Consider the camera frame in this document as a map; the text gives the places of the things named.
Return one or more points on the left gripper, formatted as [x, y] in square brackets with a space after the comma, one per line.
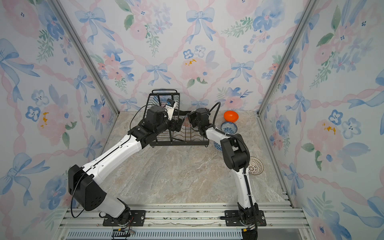
[174, 127]

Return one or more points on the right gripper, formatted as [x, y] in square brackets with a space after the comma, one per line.
[191, 115]

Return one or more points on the black wire dish rack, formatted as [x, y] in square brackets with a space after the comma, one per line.
[186, 137]

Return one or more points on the red patterned bowl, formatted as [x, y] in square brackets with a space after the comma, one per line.
[186, 123]

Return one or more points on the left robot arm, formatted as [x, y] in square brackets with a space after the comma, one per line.
[85, 182]

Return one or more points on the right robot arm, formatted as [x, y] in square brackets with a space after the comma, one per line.
[236, 156]

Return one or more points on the white blue floral bowl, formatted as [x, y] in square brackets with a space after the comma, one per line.
[229, 127]

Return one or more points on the orange plastic bowl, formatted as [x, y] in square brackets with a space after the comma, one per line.
[231, 116]

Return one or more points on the dark blue patterned bowl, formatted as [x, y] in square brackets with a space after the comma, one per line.
[217, 146]

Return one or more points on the beige lattice bowl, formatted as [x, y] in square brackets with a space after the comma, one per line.
[255, 167]

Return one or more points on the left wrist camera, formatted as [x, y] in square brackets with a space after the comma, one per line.
[170, 105]

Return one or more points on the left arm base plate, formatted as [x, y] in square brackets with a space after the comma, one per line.
[124, 218]

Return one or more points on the aluminium rail frame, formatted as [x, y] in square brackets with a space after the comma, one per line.
[279, 221]

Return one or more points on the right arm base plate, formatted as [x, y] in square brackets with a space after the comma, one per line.
[237, 219]

